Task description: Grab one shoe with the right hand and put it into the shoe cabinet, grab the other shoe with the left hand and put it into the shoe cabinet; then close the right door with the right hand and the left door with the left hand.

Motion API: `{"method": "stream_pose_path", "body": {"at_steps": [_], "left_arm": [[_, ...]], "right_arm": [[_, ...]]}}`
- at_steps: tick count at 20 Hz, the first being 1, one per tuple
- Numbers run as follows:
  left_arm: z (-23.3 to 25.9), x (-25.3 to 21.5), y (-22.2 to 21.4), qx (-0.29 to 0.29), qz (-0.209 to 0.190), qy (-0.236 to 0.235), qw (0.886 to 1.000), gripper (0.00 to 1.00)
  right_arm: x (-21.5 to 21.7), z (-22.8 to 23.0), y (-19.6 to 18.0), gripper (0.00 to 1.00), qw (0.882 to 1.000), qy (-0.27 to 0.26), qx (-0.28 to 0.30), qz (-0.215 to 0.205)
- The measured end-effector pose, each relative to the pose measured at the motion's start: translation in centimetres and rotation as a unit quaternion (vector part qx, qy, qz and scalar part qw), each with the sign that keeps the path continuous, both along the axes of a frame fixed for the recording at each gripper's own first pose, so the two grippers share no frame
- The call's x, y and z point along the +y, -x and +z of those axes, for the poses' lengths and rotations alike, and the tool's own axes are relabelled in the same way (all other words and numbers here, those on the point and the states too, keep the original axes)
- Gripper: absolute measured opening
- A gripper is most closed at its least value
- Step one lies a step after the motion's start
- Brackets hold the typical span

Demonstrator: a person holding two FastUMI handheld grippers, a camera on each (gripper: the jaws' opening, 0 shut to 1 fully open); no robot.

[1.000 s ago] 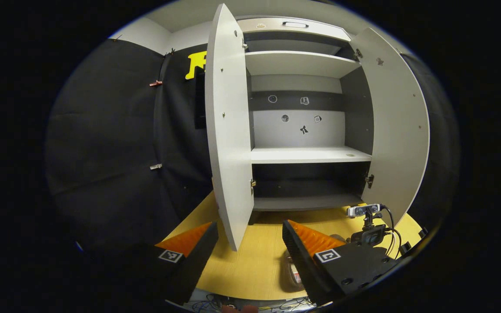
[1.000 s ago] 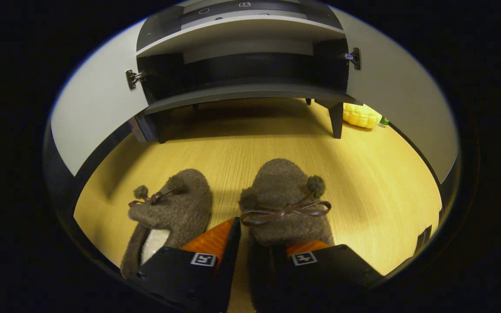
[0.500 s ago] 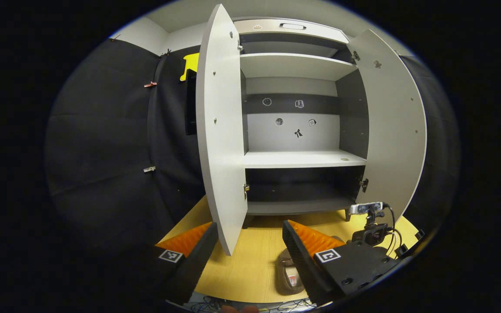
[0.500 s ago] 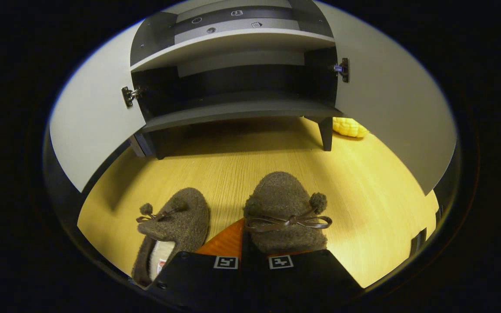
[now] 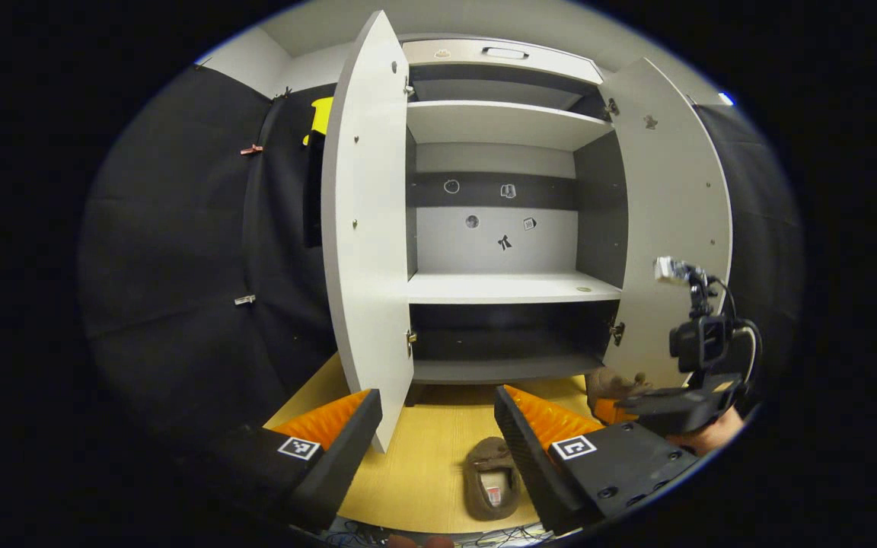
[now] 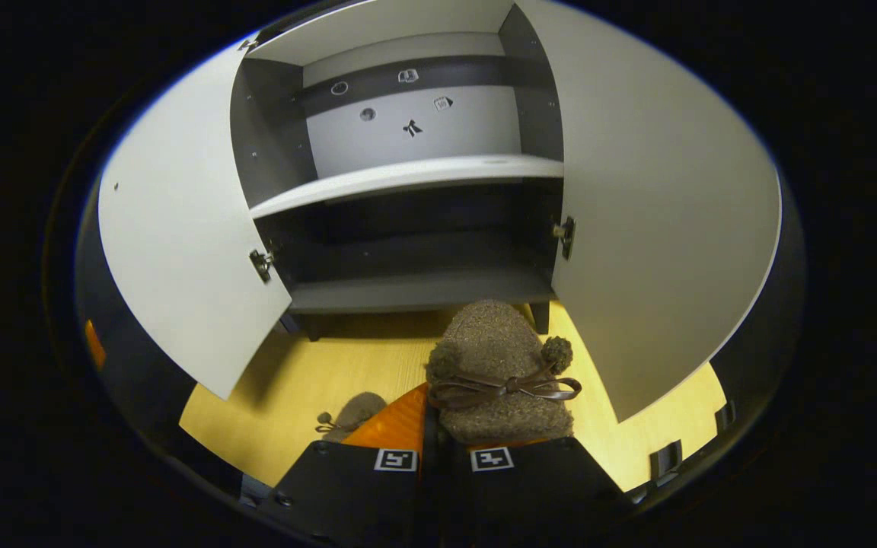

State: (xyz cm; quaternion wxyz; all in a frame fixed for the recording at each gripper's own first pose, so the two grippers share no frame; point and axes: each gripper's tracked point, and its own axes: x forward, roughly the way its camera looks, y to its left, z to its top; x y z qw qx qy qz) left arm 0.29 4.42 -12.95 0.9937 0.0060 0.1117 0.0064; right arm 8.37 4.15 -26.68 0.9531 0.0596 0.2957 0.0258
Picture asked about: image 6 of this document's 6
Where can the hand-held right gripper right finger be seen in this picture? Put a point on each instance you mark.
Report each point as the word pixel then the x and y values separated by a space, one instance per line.
pixel 537 495

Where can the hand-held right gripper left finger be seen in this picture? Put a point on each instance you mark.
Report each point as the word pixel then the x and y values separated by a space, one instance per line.
pixel 431 487

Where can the black floor bracket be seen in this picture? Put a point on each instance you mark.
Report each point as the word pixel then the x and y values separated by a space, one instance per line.
pixel 665 460

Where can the brown fuzzy shoe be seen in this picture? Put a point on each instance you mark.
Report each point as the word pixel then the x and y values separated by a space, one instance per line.
pixel 492 335
pixel 358 411

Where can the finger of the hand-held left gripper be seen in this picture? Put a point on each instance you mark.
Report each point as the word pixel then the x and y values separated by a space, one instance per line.
pixel 95 344

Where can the metal door hinge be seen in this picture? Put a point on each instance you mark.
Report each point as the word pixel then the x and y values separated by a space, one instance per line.
pixel 261 264
pixel 564 236

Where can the white cabinet door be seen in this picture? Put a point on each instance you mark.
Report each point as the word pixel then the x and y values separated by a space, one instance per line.
pixel 180 228
pixel 659 228

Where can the white shoe cabinet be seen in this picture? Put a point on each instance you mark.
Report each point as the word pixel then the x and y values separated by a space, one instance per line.
pixel 408 289

